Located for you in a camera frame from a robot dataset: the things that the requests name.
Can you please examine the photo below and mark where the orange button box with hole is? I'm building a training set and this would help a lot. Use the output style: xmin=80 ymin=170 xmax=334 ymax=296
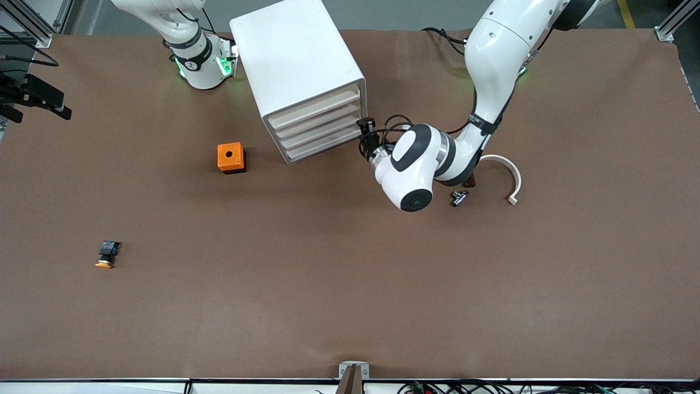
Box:
xmin=217 ymin=142 xmax=247 ymax=175

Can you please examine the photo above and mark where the yellow mushroom push button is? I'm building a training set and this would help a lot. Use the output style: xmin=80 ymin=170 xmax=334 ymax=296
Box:
xmin=95 ymin=240 xmax=122 ymax=269

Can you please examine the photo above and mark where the brown table cover sheet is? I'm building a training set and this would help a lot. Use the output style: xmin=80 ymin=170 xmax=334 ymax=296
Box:
xmin=0 ymin=27 xmax=700 ymax=381

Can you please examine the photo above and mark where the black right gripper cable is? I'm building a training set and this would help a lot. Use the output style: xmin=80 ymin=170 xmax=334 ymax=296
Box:
xmin=0 ymin=25 xmax=60 ymax=67

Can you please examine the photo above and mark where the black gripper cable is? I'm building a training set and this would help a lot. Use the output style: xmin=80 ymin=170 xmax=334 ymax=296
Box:
xmin=382 ymin=114 xmax=415 ymax=155
xmin=0 ymin=25 xmax=60 ymax=67

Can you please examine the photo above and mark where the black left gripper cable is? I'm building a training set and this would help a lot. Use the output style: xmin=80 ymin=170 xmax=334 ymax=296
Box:
xmin=382 ymin=114 xmax=415 ymax=155

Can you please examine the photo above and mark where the aluminium frame profile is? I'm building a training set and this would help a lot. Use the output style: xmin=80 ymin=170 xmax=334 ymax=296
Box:
xmin=0 ymin=0 xmax=55 ymax=49
xmin=655 ymin=0 xmax=700 ymax=43

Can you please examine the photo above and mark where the black arm base cable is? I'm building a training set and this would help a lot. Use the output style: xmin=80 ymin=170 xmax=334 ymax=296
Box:
xmin=422 ymin=26 xmax=471 ymax=55

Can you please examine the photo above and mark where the white curved arc bracket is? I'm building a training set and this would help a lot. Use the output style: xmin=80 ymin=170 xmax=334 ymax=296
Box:
xmin=480 ymin=155 xmax=522 ymax=206

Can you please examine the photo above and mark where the grey metal camera bracket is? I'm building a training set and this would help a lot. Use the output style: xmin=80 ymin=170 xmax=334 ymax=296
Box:
xmin=339 ymin=361 xmax=370 ymax=394

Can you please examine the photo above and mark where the black cable bundle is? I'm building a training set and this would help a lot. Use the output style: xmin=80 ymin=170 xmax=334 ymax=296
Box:
xmin=398 ymin=380 xmax=700 ymax=394

